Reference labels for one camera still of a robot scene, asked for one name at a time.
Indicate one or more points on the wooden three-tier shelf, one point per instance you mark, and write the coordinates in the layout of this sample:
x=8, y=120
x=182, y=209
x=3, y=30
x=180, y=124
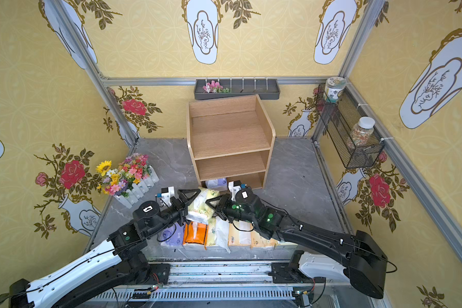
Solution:
x=231, y=138

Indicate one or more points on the green white tissue pack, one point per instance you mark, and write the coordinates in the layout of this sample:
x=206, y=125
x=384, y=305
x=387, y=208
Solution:
x=284, y=245

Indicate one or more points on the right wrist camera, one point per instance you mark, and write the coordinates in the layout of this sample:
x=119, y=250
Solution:
x=234, y=187

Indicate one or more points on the pale yellow tissue pack bottom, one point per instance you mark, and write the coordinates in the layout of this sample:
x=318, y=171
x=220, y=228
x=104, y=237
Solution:
x=205, y=212

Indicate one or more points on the cream tissue pack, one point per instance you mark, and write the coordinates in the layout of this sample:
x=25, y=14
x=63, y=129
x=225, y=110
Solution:
x=261, y=243

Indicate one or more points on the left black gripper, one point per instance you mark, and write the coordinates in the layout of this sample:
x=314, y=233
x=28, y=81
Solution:
x=180, y=203

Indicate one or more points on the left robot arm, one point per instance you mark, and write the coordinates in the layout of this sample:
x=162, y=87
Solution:
x=115, y=261

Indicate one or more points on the black wire wall basket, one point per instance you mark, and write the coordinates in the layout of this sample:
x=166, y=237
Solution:
x=337, y=121

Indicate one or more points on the grey wall hook rack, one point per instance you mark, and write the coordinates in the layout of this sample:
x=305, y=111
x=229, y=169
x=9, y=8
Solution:
x=265, y=88

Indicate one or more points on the small pink flowers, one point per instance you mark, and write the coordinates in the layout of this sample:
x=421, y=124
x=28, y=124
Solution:
x=214, y=87

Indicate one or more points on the white purple tissue pack bottom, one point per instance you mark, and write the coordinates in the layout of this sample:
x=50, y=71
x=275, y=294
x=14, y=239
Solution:
x=219, y=184

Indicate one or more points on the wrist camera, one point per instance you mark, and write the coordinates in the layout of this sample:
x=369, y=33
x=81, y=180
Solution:
x=234, y=187
x=165, y=196

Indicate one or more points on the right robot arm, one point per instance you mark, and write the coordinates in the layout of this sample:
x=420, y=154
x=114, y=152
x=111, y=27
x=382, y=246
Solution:
x=364, y=262

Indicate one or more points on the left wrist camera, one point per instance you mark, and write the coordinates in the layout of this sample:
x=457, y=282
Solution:
x=165, y=196

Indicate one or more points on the metal base rail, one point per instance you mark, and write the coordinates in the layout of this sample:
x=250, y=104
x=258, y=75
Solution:
x=188, y=282

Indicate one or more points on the white lidded jar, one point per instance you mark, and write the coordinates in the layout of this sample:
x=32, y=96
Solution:
x=334, y=88

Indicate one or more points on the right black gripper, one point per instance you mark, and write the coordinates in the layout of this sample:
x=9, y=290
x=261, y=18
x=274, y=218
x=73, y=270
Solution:
x=226, y=202

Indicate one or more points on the colourful flower bouquet planter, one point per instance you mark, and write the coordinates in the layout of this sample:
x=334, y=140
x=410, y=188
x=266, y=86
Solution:
x=129, y=181

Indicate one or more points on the clear jar with filling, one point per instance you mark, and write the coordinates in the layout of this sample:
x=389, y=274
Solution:
x=361, y=133

